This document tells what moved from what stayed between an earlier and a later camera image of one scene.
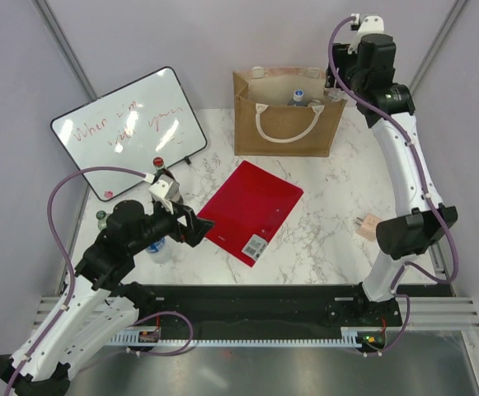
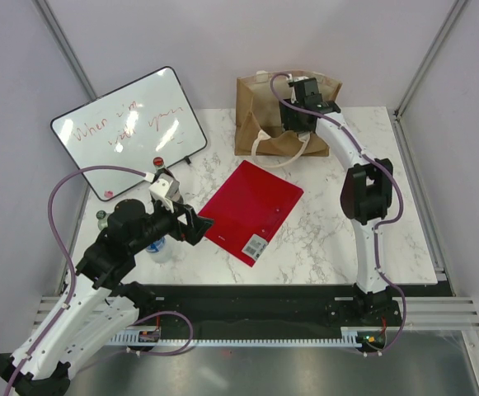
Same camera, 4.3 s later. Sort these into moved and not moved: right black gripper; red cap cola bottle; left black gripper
Moved: right black gripper
Not moved: left black gripper; red cap cola bottle
